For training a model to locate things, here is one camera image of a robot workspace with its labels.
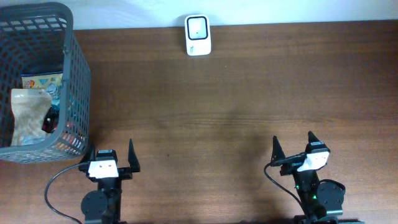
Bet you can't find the beige kraft paper pouch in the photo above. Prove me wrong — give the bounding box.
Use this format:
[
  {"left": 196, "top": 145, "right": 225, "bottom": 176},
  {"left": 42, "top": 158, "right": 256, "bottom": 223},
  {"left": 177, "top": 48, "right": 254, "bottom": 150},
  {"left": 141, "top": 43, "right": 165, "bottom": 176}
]
[{"left": 11, "top": 88, "right": 52, "bottom": 146}]

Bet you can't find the black and red snack packet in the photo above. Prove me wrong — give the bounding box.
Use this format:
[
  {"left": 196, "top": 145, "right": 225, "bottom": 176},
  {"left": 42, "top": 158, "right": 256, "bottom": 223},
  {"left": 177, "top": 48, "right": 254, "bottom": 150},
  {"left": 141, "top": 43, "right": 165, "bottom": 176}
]
[{"left": 42, "top": 107, "right": 59, "bottom": 133}]

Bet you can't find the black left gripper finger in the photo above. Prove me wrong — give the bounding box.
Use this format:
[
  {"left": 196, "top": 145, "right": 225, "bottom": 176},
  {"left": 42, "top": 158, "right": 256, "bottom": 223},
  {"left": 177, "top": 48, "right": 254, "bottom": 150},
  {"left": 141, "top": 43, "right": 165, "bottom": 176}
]
[
  {"left": 127, "top": 139, "right": 141, "bottom": 173},
  {"left": 80, "top": 144, "right": 95, "bottom": 164}
]

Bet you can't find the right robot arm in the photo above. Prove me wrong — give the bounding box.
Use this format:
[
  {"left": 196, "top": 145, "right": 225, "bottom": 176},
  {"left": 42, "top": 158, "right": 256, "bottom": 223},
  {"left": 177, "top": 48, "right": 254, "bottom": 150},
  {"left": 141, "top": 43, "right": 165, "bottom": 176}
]
[{"left": 264, "top": 131, "right": 361, "bottom": 224}]

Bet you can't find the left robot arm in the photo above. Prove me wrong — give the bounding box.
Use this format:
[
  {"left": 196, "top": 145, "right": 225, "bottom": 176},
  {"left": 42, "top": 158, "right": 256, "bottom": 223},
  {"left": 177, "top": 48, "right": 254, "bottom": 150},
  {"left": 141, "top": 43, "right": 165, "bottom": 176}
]
[{"left": 78, "top": 141, "right": 141, "bottom": 224}]

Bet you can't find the blue mouthwash bottle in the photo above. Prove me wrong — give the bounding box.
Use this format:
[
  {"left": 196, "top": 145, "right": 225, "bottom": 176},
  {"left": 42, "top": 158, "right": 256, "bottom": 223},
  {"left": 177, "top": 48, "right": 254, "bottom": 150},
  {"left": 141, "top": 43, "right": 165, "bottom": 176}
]
[{"left": 46, "top": 83, "right": 60, "bottom": 111}]

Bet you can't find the yellow wet wipes pack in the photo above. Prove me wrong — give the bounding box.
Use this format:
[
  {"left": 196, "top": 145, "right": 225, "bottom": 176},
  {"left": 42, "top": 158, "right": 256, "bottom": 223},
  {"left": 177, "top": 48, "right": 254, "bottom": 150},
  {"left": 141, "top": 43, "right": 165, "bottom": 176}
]
[{"left": 22, "top": 73, "right": 63, "bottom": 90}]

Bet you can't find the white barcode scanner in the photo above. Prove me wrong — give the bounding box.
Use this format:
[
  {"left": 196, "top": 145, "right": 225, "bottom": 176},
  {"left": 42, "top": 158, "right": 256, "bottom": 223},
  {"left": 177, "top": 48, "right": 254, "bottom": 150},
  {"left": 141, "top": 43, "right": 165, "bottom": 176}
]
[{"left": 184, "top": 14, "right": 211, "bottom": 57}]

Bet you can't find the dark grey plastic basket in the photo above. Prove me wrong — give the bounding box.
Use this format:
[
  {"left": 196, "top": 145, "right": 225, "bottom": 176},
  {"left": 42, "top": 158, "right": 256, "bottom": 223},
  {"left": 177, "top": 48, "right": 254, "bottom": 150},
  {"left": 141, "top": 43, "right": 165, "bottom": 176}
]
[{"left": 1, "top": 2, "right": 91, "bottom": 164}]

